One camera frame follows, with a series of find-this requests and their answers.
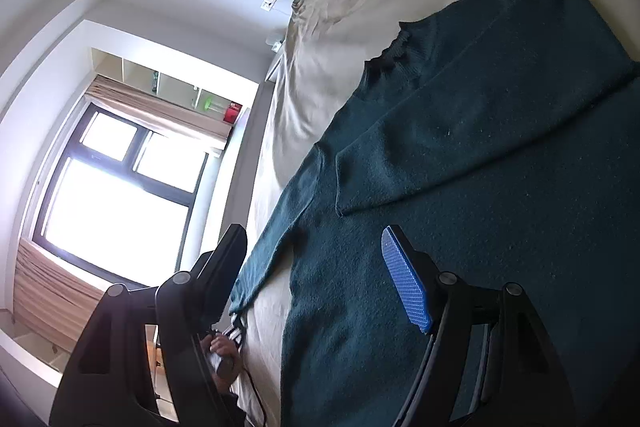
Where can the white wall outlet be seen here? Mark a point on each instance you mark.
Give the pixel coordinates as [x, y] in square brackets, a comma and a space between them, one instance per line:
[270, 0]

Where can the person's left hand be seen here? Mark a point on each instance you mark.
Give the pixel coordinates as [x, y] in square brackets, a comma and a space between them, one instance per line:
[226, 349]

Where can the dark green towel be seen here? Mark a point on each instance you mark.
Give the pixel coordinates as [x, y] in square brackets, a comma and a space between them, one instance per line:
[450, 167]

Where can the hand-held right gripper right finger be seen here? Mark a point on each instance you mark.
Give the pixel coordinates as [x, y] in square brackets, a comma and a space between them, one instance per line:
[406, 283]

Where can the beige curtain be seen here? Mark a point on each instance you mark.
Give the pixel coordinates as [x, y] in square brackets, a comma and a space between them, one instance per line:
[160, 112]
[55, 292]

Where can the green lidded container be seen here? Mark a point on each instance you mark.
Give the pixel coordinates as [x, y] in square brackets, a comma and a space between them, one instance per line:
[206, 103]

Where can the white wall shelf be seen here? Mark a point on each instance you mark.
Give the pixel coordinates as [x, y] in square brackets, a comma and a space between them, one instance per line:
[145, 74]

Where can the white nightstand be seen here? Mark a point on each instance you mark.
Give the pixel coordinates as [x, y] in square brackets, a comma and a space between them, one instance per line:
[274, 66]

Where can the red box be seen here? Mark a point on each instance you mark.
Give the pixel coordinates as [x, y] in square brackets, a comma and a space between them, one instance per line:
[232, 113]

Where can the black framed window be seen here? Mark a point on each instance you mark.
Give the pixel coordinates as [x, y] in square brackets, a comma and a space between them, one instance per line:
[120, 207]

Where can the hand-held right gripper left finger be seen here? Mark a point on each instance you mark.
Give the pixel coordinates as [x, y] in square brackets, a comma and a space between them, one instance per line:
[224, 264]

